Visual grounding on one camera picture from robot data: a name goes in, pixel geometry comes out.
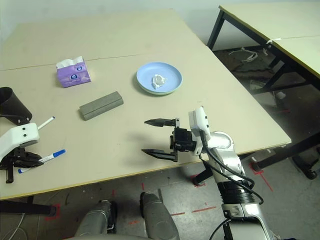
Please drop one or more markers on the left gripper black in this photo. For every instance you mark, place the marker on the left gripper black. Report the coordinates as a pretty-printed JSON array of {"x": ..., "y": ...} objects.
[{"x": 10, "y": 162}]

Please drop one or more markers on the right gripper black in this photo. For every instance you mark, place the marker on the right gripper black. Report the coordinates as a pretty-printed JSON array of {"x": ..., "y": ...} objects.
[{"x": 183, "y": 140}]

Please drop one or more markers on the labelled marker round blue cap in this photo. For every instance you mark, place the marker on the labelled marker round blue cap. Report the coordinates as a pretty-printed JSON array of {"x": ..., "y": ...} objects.
[{"x": 58, "y": 153}]

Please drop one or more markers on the white tissue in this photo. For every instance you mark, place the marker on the white tissue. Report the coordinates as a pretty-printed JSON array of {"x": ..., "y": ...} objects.
[{"x": 159, "y": 81}]

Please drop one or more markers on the light blue plate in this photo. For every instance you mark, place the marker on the light blue plate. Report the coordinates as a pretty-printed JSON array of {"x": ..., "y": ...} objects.
[{"x": 143, "y": 75}]

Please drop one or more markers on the grey glasses case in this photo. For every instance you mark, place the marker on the grey glasses case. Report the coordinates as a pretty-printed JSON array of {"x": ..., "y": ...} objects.
[{"x": 101, "y": 106}]

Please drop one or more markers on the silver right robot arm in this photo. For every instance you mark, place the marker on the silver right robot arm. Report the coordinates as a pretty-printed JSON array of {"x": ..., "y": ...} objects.
[{"x": 225, "y": 147}]

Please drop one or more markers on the white marker blue eraser cap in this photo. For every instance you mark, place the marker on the white marker blue eraser cap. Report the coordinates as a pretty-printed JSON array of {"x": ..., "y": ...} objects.
[{"x": 47, "y": 122}]

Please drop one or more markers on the light green plate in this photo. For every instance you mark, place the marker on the light green plate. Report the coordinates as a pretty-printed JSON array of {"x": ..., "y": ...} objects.
[{"x": 160, "y": 95}]

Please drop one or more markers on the black table leg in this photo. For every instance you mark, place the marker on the black table leg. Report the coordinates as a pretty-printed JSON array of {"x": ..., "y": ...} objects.
[
  {"x": 27, "y": 206},
  {"x": 203, "y": 177},
  {"x": 287, "y": 152}
]

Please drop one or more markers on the black plastic cup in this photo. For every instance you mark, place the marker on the black plastic cup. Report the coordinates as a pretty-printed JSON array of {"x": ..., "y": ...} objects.
[{"x": 12, "y": 107}]

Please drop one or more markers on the grey robot right leg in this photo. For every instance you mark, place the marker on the grey robot right leg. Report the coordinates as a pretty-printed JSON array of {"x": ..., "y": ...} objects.
[{"x": 160, "y": 217}]

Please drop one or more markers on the grey robot leg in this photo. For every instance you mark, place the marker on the grey robot leg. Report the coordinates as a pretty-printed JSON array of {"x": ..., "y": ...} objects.
[
  {"x": 96, "y": 220},
  {"x": 160, "y": 217}
]

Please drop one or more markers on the grey robot left leg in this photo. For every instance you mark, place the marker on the grey robot left leg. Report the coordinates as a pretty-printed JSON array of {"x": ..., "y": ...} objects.
[{"x": 96, "y": 220}]

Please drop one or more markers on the purple tissue box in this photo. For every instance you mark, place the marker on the purple tissue box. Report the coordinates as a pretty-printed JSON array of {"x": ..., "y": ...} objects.
[{"x": 73, "y": 75}]

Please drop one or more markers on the crumpled clear plastic wrapper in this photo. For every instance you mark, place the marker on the crumpled clear plastic wrapper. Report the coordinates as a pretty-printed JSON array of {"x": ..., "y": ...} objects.
[{"x": 257, "y": 85}]

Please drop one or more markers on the white tie strip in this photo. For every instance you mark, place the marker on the white tie strip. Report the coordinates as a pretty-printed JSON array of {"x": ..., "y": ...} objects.
[{"x": 273, "y": 40}]

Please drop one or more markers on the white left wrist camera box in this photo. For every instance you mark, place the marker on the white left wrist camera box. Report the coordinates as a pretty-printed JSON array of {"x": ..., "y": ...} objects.
[{"x": 15, "y": 137}]

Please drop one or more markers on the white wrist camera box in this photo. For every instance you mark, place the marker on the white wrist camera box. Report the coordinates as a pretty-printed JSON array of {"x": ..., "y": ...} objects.
[
  {"x": 15, "y": 137},
  {"x": 200, "y": 122}
]

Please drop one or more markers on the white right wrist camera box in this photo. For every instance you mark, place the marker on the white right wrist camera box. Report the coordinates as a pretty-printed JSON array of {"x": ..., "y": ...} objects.
[{"x": 200, "y": 122}]

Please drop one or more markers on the white plastic frame scrap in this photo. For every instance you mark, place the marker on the white plastic frame scrap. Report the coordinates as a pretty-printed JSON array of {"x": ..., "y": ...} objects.
[{"x": 251, "y": 58}]

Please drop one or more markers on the beige table with black frame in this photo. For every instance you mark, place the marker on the beige table with black frame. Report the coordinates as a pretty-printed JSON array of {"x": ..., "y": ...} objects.
[{"x": 262, "y": 17}]

